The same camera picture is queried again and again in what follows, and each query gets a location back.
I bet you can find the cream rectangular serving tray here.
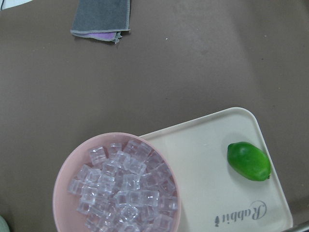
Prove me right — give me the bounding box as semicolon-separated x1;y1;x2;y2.
143;107;293;232

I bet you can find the grey folded cloth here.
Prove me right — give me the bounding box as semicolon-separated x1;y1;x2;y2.
70;0;130;44

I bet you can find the green lime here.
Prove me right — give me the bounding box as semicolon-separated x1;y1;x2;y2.
227;142;271;181

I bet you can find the metal ice scoop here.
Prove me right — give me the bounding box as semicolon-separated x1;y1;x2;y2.
288;221;309;232

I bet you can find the mint green bowl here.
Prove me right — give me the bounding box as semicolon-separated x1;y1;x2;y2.
0;216;10;232

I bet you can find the pink bowl of ice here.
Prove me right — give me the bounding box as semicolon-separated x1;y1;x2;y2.
53;132;181;232

